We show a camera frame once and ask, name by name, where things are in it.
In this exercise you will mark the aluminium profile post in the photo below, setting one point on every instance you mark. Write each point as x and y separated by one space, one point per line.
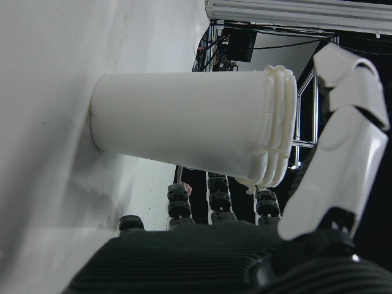
291 13

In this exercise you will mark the white ragged-rim plastic cup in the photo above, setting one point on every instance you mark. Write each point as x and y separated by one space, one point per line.
183 116

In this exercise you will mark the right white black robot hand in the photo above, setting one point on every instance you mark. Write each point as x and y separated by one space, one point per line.
214 263

